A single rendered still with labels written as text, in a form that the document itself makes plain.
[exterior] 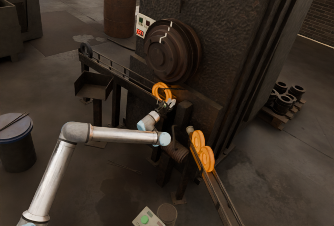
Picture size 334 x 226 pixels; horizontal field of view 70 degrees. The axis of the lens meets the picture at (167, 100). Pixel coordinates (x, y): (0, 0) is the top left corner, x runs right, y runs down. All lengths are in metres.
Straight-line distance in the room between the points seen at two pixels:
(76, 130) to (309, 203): 2.18
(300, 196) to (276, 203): 0.30
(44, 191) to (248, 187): 1.75
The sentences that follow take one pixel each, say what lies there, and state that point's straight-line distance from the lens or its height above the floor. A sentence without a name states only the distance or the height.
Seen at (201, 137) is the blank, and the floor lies 0.78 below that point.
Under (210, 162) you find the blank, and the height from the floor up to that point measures 0.77.
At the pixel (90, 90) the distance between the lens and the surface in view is 2.19.
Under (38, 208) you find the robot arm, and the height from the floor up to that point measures 0.46.
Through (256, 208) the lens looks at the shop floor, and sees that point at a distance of 2.42.
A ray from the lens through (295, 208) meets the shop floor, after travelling 2.63.
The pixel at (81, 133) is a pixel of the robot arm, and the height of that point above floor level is 0.84.
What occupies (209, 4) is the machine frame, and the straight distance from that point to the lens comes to 1.64.
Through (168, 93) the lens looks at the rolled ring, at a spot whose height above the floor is 0.81.
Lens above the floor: 1.85
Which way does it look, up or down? 36 degrees down
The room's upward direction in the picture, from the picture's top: 11 degrees clockwise
